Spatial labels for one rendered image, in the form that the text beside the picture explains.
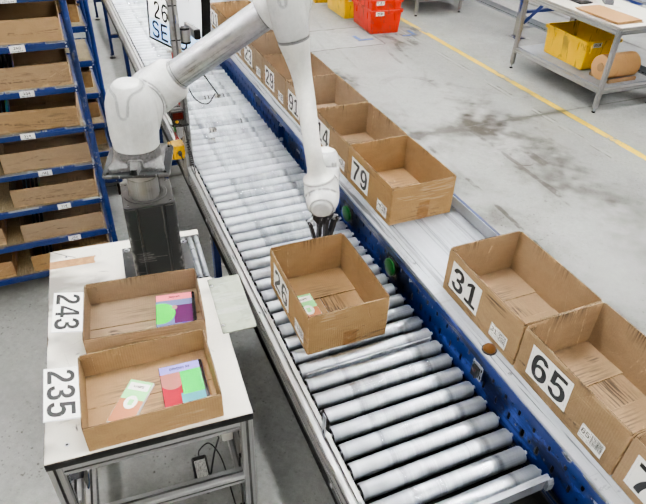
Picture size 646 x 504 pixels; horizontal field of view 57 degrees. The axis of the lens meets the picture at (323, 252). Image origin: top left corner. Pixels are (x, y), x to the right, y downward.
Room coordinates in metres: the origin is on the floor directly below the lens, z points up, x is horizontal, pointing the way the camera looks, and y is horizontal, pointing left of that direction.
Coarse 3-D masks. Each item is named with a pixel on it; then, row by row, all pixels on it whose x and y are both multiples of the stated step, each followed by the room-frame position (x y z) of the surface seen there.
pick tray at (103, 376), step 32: (96, 352) 1.23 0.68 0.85; (128, 352) 1.27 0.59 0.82; (160, 352) 1.30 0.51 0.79; (192, 352) 1.33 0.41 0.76; (96, 384) 1.19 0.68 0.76; (160, 384) 1.19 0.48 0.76; (96, 416) 1.07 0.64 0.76; (160, 416) 1.03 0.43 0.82; (192, 416) 1.06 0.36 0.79; (96, 448) 0.96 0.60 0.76
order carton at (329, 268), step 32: (288, 256) 1.74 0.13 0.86; (320, 256) 1.79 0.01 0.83; (352, 256) 1.73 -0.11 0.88; (288, 288) 1.52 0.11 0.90; (320, 288) 1.68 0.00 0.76; (352, 288) 1.69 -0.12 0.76; (384, 288) 1.51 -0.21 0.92; (320, 320) 1.37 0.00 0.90; (352, 320) 1.41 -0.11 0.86; (384, 320) 1.46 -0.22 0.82
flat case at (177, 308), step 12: (156, 300) 1.55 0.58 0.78; (168, 300) 1.55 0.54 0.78; (180, 300) 1.56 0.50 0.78; (192, 300) 1.56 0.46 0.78; (156, 312) 1.49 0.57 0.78; (168, 312) 1.49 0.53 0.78; (180, 312) 1.49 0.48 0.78; (192, 312) 1.50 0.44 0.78; (156, 324) 1.43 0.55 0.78; (168, 324) 1.43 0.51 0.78
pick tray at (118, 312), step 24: (96, 288) 1.55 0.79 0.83; (120, 288) 1.58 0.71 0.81; (144, 288) 1.60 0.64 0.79; (168, 288) 1.63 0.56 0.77; (192, 288) 1.65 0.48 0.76; (96, 312) 1.50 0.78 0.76; (120, 312) 1.51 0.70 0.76; (144, 312) 1.51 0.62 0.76; (96, 336) 1.39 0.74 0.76; (120, 336) 1.31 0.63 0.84; (144, 336) 1.33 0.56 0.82
